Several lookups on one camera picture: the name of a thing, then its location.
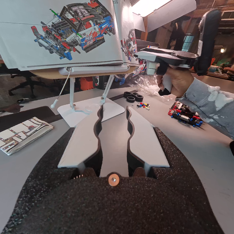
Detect wooden post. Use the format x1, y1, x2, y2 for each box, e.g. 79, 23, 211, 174
142, 16, 149, 41

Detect person's right forearm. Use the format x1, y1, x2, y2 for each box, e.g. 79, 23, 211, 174
183, 77, 234, 140

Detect folded sticker sheet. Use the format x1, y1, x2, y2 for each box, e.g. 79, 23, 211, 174
0, 117, 54, 156

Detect dark brown mat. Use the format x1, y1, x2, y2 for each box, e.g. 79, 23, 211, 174
0, 105, 63, 132

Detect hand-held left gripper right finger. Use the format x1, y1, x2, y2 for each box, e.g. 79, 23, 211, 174
126, 106, 170, 177

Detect green plastic items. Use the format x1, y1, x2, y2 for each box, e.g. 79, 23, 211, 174
210, 58, 231, 73

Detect clear plastic bag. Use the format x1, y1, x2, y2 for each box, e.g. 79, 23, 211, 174
128, 74, 176, 103

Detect toy car set box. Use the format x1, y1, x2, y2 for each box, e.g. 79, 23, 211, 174
92, 39, 160, 90

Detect orange container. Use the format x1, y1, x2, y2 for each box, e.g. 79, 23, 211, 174
80, 77, 94, 90

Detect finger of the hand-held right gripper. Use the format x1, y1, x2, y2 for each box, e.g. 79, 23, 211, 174
133, 51, 174, 75
139, 48, 176, 55

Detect partly built toy car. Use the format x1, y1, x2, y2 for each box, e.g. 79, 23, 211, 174
168, 101, 204, 128

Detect pile of mixed toy pieces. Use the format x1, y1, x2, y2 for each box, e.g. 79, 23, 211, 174
131, 102, 151, 110

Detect black office chair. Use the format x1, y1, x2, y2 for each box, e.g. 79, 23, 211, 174
8, 70, 46, 98

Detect white book stand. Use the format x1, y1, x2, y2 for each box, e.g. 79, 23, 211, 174
29, 65, 140, 128

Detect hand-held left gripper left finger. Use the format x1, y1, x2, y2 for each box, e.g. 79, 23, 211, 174
58, 106, 104, 171

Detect toy car instruction booklet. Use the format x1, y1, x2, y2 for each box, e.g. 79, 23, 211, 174
0, 0, 147, 71

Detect person's right hand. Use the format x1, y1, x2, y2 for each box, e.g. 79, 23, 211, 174
156, 65, 195, 98

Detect window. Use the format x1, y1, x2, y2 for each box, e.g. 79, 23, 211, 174
182, 34, 195, 52

